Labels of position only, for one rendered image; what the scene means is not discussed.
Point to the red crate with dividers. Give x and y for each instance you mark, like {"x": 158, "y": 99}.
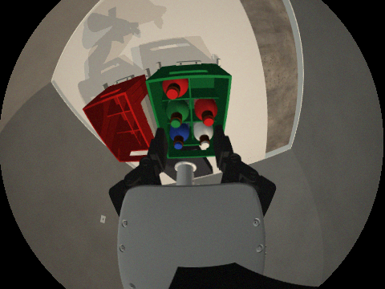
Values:
{"x": 120, "y": 118}

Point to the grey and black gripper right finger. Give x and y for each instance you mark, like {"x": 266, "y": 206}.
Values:
{"x": 235, "y": 170}

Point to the white bottle with grey label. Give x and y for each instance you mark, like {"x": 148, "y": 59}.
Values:
{"x": 204, "y": 133}

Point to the blue bottle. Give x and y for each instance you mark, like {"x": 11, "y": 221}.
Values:
{"x": 179, "y": 135}

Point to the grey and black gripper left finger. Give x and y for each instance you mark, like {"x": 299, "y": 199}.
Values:
{"x": 146, "y": 173}

